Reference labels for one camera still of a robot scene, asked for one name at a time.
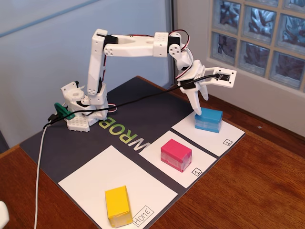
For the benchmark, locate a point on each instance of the yellow paper box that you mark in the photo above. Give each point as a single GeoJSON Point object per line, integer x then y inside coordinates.
{"type": "Point", "coordinates": [116, 200]}

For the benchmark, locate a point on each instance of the white rounded object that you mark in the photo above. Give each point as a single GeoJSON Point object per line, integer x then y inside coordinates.
{"type": "Point", "coordinates": [3, 212]}

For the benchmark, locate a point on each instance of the blue paper box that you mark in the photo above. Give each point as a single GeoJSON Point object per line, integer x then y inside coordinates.
{"type": "Point", "coordinates": [208, 121]}

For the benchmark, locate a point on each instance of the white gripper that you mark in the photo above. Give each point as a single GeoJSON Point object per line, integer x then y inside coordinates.
{"type": "Point", "coordinates": [193, 95]}

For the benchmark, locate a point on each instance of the grey metal partition post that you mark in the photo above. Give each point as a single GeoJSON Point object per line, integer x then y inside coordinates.
{"type": "Point", "coordinates": [174, 14]}

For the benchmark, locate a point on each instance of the white paper sheet marked 2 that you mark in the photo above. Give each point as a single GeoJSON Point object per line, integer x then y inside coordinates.
{"type": "Point", "coordinates": [228, 133]}

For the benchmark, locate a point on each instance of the white paper sheet marked HOME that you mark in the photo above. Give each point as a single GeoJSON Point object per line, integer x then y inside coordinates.
{"type": "Point", "coordinates": [95, 179]}

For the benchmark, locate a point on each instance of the green clamp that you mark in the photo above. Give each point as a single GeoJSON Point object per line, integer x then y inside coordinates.
{"type": "Point", "coordinates": [63, 111]}

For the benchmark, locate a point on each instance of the white paper sheet marked 1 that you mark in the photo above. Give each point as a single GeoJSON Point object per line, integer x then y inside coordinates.
{"type": "Point", "coordinates": [202, 158]}

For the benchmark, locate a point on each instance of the pink paper box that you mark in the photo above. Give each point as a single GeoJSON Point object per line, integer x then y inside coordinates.
{"type": "Point", "coordinates": [175, 150]}

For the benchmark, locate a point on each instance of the black mat with WROB print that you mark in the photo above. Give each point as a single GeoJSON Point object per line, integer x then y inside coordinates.
{"type": "Point", "coordinates": [71, 148]}

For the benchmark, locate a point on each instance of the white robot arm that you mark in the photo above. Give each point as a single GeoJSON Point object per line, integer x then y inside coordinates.
{"type": "Point", "coordinates": [133, 50]}

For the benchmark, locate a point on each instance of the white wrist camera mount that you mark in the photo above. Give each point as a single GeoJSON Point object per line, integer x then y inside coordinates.
{"type": "Point", "coordinates": [224, 76]}

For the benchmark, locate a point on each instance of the glass block window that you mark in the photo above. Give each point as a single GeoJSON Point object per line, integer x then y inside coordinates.
{"type": "Point", "coordinates": [255, 52]}

